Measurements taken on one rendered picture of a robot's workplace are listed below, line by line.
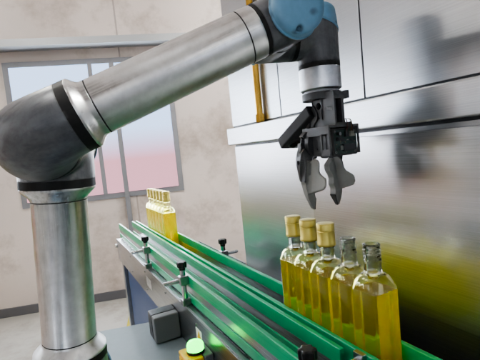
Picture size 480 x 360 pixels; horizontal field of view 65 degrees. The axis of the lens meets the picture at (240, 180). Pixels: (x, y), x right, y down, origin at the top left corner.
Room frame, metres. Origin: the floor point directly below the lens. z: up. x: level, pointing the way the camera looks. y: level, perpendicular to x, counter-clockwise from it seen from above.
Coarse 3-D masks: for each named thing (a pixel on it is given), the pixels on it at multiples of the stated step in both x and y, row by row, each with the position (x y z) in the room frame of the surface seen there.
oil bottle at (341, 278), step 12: (360, 264) 0.67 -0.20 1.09; (336, 276) 0.67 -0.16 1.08; (348, 276) 0.65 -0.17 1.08; (336, 288) 0.67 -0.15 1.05; (348, 288) 0.64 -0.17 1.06; (336, 300) 0.67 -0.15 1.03; (348, 300) 0.64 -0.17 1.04; (336, 312) 0.67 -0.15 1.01; (348, 312) 0.64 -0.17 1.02; (336, 324) 0.67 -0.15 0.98; (348, 324) 0.65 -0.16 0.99; (348, 336) 0.65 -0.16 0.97
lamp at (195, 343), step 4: (192, 340) 0.92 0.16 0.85; (196, 340) 0.92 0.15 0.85; (200, 340) 0.92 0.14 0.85; (188, 344) 0.91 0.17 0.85; (192, 344) 0.90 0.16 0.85; (196, 344) 0.90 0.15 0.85; (200, 344) 0.91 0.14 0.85; (188, 348) 0.90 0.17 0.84; (192, 348) 0.90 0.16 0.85; (196, 348) 0.90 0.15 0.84; (200, 348) 0.90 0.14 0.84; (188, 352) 0.91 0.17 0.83; (192, 352) 0.90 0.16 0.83; (196, 352) 0.90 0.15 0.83; (200, 352) 0.90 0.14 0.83
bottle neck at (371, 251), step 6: (366, 246) 0.61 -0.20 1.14; (372, 246) 0.61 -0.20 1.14; (378, 246) 0.61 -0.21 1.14; (366, 252) 0.61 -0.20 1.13; (372, 252) 0.61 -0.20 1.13; (378, 252) 0.61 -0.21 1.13; (366, 258) 0.61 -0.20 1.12; (372, 258) 0.61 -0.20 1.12; (378, 258) 0.61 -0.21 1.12; (366, 264) 0.61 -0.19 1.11; (372, 264) 0.61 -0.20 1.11; (378, 264) 0.61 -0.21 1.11; (366, 270) 0.62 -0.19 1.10; (372, 270) 0.61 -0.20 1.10; (378, 270) 0.61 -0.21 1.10
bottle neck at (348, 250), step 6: (342, 240) 0.66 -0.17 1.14; (348, 240) 0.66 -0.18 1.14; (354, 240) 0.66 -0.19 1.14; (342, 246) 0.67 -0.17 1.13; (348, 246) 0.66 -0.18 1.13; (354, 246) 0.66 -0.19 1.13; (342, 252) 0.67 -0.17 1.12; (348, 252) 0.66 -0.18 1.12; (354, 252) 0.66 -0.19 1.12; (342, 258) 0.67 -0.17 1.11; (348, 258) 0.66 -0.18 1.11; (354, 258) 0.66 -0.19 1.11; (342, 264) 0.67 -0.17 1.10; (348, 264) 0.66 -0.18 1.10; (354, 264) 0.66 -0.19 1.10
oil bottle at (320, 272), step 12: (312, 264) 0.73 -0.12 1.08; (324, 264) 0.70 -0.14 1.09; (336, 264) 0.70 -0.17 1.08; (312, 276) 0.73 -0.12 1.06; (324, 276) 0.69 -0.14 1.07; (312, 288) 0.73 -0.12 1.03; (324, 288) 0.70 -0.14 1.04; (312, 300) 0.73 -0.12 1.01; (324, 300) 0.70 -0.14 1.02; (324, 312) 0.70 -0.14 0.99; (324, 324) 0.70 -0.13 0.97
